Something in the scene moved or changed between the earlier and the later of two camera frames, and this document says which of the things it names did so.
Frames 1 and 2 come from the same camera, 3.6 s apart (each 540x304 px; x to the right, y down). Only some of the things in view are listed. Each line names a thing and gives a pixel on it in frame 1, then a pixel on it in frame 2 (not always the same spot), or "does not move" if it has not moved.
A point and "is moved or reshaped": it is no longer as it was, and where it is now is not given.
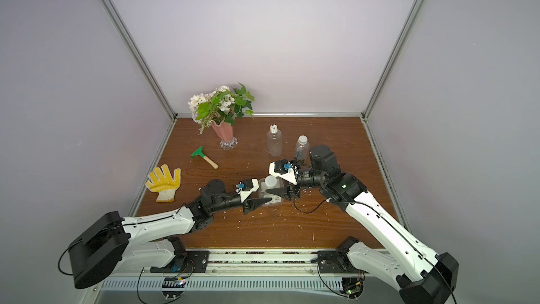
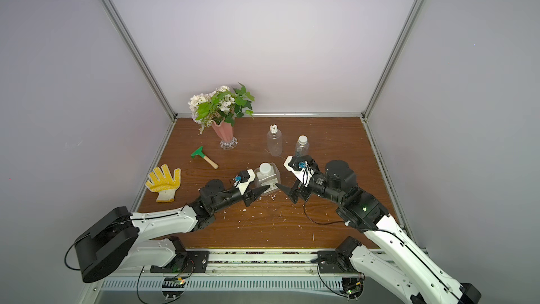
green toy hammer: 200,151 does not move
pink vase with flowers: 219,109 does not move
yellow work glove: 164,184 does not move
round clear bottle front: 302,149 does not move
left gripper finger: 252,204 to 256,192
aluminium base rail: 264,270 does not move
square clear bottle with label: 276,199 is moved or reshaped
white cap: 271,181 to 265,168
